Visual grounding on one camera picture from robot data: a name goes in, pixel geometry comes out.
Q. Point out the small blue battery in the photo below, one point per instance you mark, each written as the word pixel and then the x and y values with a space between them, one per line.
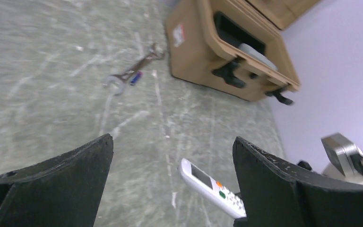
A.
pixel 136 78

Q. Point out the grey plastic case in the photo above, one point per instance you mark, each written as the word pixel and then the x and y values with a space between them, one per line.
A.
pixel 261 63

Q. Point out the silver open-end wrench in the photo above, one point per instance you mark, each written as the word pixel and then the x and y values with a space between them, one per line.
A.
pixel 121 80

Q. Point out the white remote control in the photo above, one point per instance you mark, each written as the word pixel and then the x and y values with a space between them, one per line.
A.
pixel 211 189

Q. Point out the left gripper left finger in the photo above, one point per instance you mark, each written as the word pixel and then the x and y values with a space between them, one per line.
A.
pixel 63 191

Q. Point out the tan plastic toolbox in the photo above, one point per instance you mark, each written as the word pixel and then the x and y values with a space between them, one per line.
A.
pixel 203 39

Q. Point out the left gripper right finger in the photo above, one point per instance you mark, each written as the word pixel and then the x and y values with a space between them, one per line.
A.
pixel 277 193

